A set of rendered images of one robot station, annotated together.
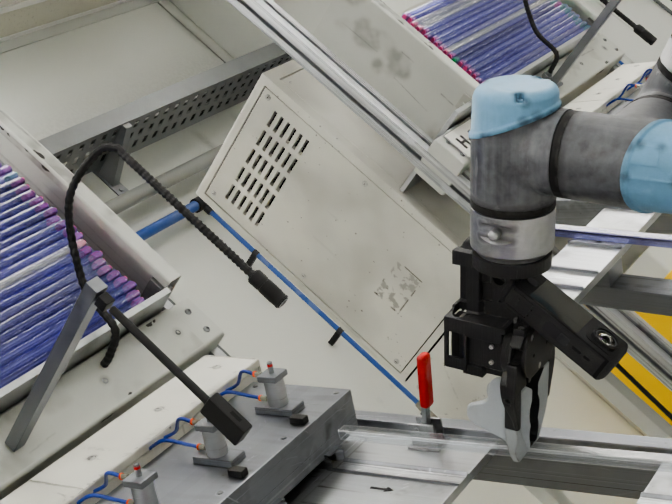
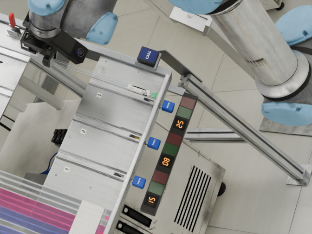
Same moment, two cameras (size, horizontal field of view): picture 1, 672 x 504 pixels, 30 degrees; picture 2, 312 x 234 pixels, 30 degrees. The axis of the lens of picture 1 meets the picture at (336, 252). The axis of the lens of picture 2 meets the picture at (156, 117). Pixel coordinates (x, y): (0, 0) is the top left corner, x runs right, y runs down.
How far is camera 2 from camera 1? 91 cm
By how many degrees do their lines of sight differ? 53
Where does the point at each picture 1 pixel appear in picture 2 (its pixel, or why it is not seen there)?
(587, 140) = (74, 23)
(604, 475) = not seen: hidden behind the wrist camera
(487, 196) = (35, 24)
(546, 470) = not seen: hidden behind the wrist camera
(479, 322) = (34, 44)
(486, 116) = (35, 9)
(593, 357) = (75, 61)
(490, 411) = (38, 58)
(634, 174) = (91, 38)
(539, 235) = (56, 31)
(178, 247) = not seen: outside the picture
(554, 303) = (61, 41)
